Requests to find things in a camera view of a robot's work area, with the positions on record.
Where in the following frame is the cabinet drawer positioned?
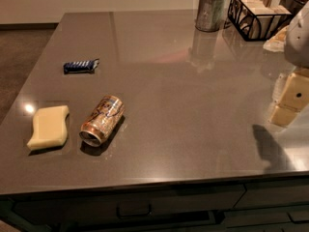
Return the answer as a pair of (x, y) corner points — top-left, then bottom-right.
(223, 179), (309, 229)
(14, 185), (244, 224)

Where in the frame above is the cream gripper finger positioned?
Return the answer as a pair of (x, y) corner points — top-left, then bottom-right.
(278, 73), (309, 112)
(269, 105), (297, 127)

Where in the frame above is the yellow sponge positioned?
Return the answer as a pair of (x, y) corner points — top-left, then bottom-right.
(27, 105), (70, 151)

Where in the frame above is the right cabinet drawer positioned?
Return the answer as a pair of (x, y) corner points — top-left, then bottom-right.
(223, 179), (309, 229)

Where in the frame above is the left cabinet drawer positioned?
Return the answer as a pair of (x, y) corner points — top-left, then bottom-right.
(14, 185), (244, 224)

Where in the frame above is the black wire basket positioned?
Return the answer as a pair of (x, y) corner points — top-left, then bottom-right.
(228, 0), (292, 42)

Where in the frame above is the blue snack bar wrapper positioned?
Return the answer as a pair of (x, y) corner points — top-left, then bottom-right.
(63, 59), (99, 74)

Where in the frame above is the orange soda can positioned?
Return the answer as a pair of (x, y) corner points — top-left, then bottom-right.
(79, 95), (125, 147)

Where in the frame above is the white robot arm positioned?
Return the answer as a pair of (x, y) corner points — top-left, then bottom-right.
(269, 2), (309, 127)

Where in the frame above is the grey metal flower pot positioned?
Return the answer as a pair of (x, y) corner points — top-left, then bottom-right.
(195, 0), (225, 32)

